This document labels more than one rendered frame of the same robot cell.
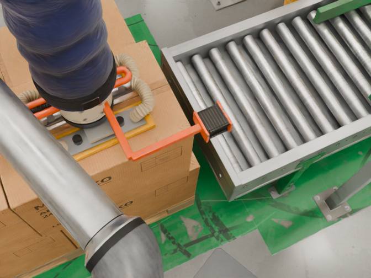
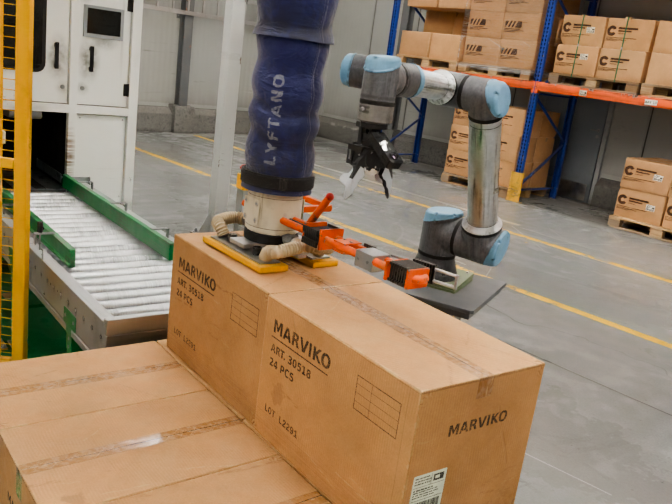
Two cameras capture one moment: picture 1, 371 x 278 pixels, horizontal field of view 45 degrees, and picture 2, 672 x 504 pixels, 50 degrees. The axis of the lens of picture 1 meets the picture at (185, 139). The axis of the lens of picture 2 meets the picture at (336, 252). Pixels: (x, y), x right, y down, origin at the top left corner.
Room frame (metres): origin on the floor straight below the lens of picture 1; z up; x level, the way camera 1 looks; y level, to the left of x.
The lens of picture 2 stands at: (0.77, 2.49, 1.57)
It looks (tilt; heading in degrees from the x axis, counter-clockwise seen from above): 15 degrees down; 262
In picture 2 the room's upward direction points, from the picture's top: 8 degrees clockwise
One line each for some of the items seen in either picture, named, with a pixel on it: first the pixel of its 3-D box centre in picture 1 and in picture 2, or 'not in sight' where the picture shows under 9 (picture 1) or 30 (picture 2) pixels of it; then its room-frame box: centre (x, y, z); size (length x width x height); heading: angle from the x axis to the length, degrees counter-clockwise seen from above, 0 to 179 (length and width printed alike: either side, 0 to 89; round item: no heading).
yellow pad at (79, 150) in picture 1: (99, 132); (294, 244); (0.58, 0.27, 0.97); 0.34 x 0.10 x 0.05; 122
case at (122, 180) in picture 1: (93, 141); (267, 315); (0.64, 0.33, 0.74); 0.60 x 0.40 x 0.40; 120
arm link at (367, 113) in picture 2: not in sight; (374, 114); (0.44, 0.65, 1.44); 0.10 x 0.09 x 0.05; 31
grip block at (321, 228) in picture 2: not in sight; (322, 235); (0.52, 0.53, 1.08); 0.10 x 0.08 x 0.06; 32
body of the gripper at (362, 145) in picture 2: not in sight; (369, 145); (0.44, 0.64, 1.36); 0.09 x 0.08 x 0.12; 121
